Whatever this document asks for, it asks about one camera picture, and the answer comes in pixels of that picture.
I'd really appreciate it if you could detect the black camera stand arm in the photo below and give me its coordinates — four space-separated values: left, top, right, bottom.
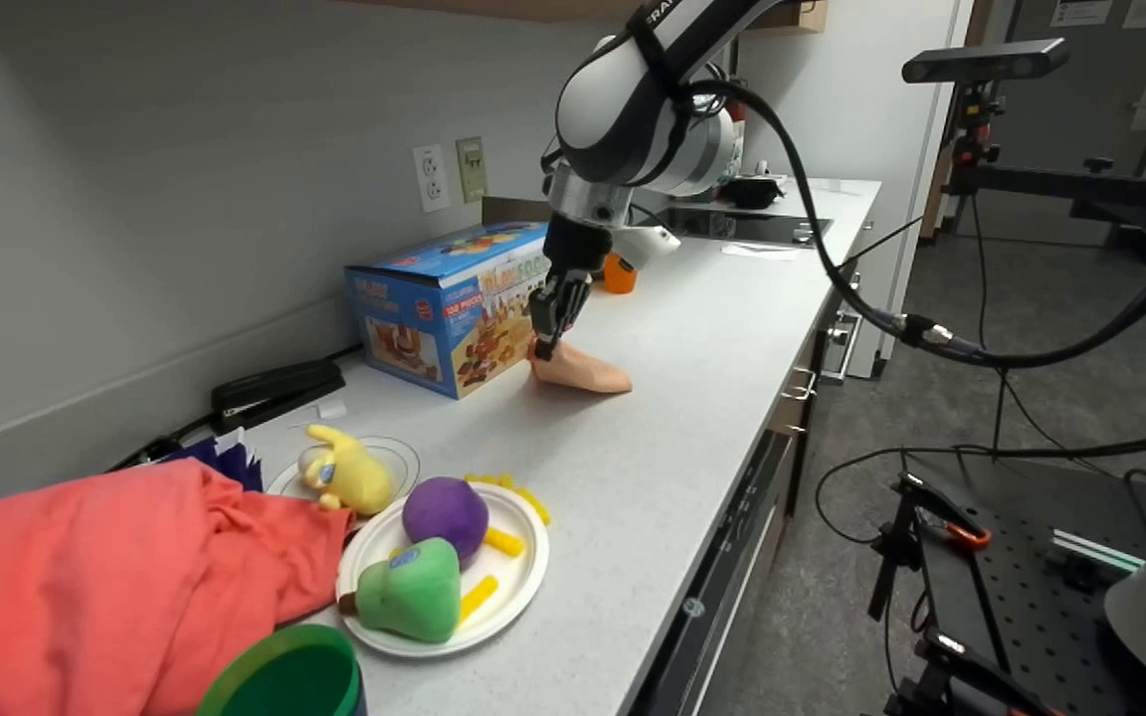
940 74 1146 270

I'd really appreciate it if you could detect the black stereo camera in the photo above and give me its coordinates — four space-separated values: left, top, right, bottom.
900 32 1073 89

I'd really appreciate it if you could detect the black object on cooktop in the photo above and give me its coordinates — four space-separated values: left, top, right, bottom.
715 175 790 209

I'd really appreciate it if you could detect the white wall outlet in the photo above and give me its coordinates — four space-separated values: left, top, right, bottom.
412 138 455 215

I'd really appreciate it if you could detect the white round plate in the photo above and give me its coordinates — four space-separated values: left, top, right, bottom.
333 476 554 665

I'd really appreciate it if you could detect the coral red cloth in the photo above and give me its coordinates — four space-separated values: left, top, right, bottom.
0 456 355 716

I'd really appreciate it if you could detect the black tripod with clamp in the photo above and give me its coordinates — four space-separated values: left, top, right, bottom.
863 469 1005 716

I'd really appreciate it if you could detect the black stapler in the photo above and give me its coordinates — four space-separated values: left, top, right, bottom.
207 355 351 433

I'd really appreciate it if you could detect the dark blue cloth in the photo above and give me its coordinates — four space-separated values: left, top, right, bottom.
181 433 268 492

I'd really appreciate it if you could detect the green plush pear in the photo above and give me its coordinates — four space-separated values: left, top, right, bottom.
351 534 467 648

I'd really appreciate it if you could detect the green bowl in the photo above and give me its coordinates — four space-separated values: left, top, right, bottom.
191 619 369 716

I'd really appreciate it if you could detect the colourful play food box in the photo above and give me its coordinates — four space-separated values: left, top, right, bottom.
343 220 579 403

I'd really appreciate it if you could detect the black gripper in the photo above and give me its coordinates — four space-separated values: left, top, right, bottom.
526 254 600 367

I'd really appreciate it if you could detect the greenish wall switch plate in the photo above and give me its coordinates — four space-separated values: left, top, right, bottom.
455 132 489 208

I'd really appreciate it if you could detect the black cooktop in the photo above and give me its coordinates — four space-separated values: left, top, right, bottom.
658 203 831 254

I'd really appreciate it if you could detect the counter cabinet with drawers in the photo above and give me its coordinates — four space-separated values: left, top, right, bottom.
624 249 867 716

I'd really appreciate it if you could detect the yellow plush toy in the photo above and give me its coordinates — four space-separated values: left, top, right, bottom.
295 422 401 520

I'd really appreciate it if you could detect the white flat wrist bracket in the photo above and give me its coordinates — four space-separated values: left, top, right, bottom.
609 220 688 258

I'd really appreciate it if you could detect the yellow toy fry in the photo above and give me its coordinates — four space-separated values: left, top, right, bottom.
455 573 506 623
482 526 531 559

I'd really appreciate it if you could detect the orange cup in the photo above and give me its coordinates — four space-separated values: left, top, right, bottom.
597 249 640 297

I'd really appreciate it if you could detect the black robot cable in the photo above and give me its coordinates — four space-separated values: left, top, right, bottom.
688 74 1146 378

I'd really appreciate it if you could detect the peach towel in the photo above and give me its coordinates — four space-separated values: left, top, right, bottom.
526 337 636 403

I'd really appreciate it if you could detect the black perforated table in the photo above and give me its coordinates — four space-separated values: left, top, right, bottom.
913 453 1146 716

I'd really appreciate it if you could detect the small clear plate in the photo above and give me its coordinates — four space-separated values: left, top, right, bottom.
268 433 428 513

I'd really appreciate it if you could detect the purple plush ball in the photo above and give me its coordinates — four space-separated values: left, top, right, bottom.
400 473 495 559

